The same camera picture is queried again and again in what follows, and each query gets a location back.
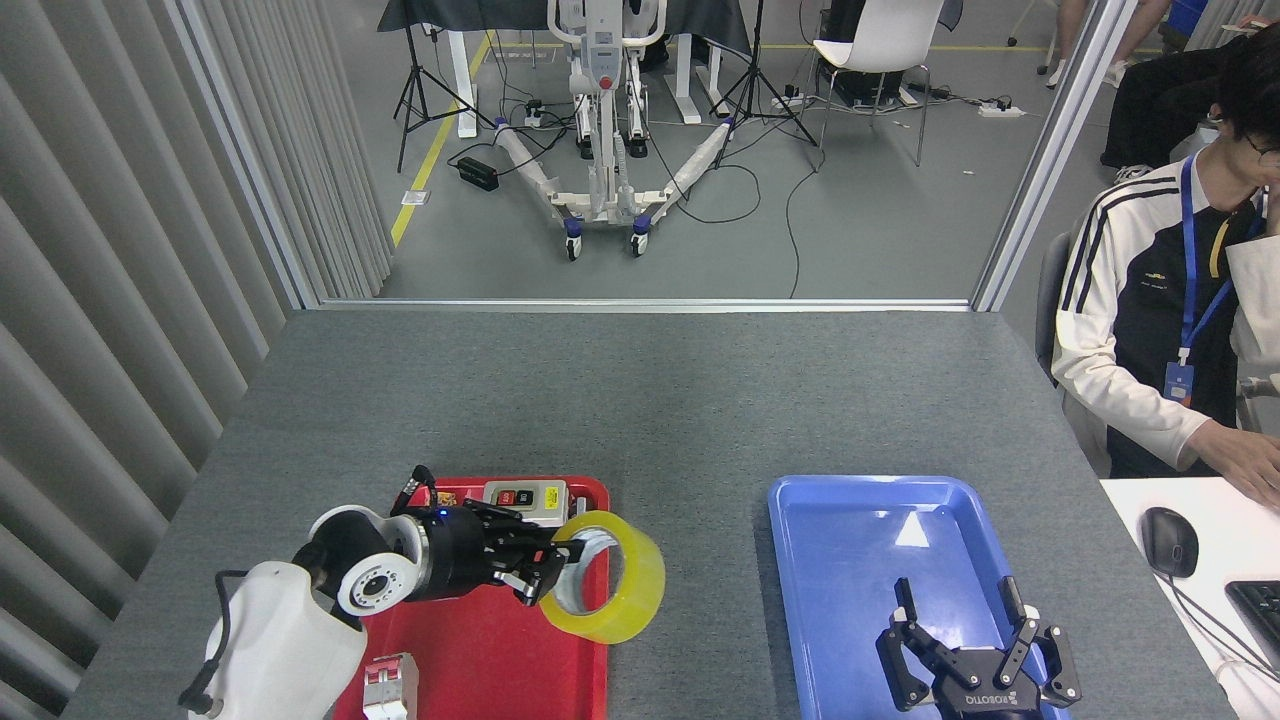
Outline silver frame rail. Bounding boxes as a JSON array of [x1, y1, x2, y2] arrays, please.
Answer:
[[318, 297, 974, 313]]

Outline grey office chair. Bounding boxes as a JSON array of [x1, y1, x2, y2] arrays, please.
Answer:
[[1035, 232, 1076, 383]]

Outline yellow tape roll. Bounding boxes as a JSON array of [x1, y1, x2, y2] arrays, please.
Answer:
[[538, 510, 667, 646]]

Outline standing person's legs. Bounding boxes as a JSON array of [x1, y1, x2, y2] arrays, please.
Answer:
[[1045, 0, 1173, 91]]

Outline person's right hand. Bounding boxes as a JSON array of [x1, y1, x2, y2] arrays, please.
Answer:
[[1190, 420, 1280, 506]]

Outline white circuit breaker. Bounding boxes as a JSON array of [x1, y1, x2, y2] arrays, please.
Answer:
[[362, 653, 419, 720]]

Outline black keyboard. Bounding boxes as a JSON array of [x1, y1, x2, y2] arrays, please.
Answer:
[[1225, 580, 1280, 669]]

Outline white chair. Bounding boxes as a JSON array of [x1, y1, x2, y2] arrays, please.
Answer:
[[810, 0, 947, 168]]

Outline black computer mouse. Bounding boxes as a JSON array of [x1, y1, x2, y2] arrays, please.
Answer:
[[1141, 507, 1200, 579]]

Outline blue plastic tray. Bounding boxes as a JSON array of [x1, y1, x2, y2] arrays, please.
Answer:
[[768, 475, 1073, 720]]

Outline red plastic tray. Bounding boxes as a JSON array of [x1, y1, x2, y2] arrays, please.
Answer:
[[332, 476, 611, 720]]

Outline black mouse cable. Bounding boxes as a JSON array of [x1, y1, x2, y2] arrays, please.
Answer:
[[1165, 574, 1280, 691]]

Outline white stand on wheels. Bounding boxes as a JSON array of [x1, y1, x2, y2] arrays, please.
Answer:
[[490, 0, 743, 262]]

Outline grey two-button switch box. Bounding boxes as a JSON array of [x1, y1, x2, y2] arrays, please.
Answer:
[[482, 480, 569, 529]]

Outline silver frame post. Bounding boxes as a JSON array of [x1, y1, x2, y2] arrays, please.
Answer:
[[165, 0, 323, 311], [970, 0, 1143, 313]]

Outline white desk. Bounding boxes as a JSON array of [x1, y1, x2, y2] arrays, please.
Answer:
[[1100, 477, 1280, 720]]

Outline black tripod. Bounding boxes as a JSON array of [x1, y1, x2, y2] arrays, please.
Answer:
[[393, 20, 497, 174], [710, 0, 821, 171]]

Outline black floor cable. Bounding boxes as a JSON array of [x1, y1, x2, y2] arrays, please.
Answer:
[[783, 148, 833, 300]]

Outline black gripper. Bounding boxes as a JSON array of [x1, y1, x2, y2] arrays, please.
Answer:
[[425, 500, 589, 608], [876, 576, 1084, 720]]

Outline table with black cloth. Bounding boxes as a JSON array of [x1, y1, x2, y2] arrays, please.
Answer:
[[377, 0, 754, 140]]

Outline seated person in black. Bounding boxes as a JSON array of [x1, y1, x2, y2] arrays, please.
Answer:
[[1100, 12, 1280, 187]]

